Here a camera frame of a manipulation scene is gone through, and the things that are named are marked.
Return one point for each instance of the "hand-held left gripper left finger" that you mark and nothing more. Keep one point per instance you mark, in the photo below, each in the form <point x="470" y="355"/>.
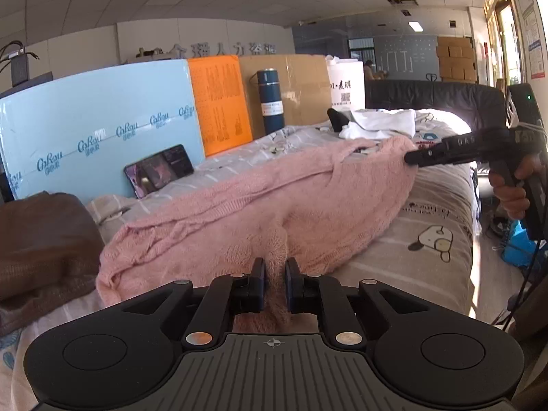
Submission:
<point x="258" y="283"/>

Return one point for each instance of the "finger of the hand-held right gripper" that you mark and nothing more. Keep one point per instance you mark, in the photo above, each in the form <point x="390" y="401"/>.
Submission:
<point x="445" y="150"/>

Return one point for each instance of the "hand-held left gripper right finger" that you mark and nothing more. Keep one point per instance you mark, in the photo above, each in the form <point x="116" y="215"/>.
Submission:
<point x="293" y="283"/>

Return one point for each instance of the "pink knitted sweater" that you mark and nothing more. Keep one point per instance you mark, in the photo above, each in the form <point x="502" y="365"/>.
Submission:
<point x="257" y="209"/>

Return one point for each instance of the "person's right hand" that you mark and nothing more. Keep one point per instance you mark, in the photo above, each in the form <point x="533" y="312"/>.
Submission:
<point x="509" y="195"/>

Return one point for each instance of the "black sofa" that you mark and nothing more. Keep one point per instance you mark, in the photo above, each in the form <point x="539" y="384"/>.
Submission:
<point x="441" y="100"/>

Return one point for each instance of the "white garment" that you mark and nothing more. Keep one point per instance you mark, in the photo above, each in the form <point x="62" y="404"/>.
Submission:
<point x="381" y="123"/>

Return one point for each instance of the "stack of cardboard boxes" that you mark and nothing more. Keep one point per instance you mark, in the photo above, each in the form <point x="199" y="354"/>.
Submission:
<point x="457" y="58"/>

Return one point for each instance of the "blue plastic bag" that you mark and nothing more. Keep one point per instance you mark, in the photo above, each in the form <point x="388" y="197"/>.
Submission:
<point x="520" y="244"/>

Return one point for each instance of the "black sock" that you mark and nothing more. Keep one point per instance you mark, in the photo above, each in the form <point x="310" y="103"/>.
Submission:
<point x="336" y="120"/>

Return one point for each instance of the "smartphone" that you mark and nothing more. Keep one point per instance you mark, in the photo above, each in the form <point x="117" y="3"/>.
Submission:
<point x="159" y="170"/>

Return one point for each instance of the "large cardboard box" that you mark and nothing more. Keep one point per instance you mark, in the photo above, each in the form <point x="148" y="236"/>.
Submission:
<point x="295" y="87"/>

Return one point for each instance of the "dark blue thermos bottle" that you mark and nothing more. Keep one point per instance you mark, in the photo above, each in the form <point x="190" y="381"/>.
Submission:
<point x="270" y="100"/>

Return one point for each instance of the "orange board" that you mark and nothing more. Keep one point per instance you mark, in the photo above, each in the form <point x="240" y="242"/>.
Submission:
<point x="220" y="102"/>

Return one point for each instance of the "brown cloth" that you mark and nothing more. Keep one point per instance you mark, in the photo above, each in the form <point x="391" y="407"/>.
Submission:
<point x="43" y="248"/>

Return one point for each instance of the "light blue foam board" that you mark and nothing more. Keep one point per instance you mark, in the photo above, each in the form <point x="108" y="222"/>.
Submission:
<point x="94" y="132"/>

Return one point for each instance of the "wall poster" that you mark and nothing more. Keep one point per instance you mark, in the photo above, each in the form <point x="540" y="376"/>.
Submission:
<point x="533" y="40"/>

